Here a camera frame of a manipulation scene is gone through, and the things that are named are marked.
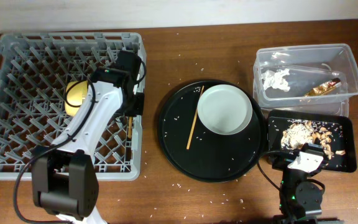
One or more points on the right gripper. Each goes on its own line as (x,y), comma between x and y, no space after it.
(283,162)

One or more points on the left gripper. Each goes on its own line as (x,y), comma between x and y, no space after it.
(139,106)

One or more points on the wooden chopstick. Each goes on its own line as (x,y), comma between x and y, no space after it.
(129,127)
(195,117)

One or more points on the yellow bowl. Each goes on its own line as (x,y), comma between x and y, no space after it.
(75,94)

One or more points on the gold snack wrapper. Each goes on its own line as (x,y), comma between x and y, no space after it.
(325,88)

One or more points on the white tissue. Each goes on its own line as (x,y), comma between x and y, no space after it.
(276,80)

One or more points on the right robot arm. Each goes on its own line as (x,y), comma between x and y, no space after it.
(300,195)

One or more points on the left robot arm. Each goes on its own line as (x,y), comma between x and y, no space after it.
(64,181)

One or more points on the grey dishwasher rack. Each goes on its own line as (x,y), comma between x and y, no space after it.
(35,69)

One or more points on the pile of food scraps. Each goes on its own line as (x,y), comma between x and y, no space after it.
(301,132)

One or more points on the black rectangular tray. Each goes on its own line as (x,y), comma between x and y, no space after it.
(278,121)

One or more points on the round black tray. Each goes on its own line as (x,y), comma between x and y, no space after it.
(200,153)

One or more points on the clear plastic bin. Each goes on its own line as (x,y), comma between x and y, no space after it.
(310,66)

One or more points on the grey plate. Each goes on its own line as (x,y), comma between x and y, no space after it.
(225,109)

